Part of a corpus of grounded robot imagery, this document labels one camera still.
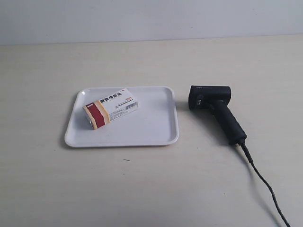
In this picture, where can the white red medicine box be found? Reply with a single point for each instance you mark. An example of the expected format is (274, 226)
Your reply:
(110, 108)

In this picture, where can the black handheld barcode scanner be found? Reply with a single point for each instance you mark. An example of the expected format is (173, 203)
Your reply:
(216, 100)

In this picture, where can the white plastic tray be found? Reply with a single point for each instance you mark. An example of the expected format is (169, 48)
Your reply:
(155, 122)

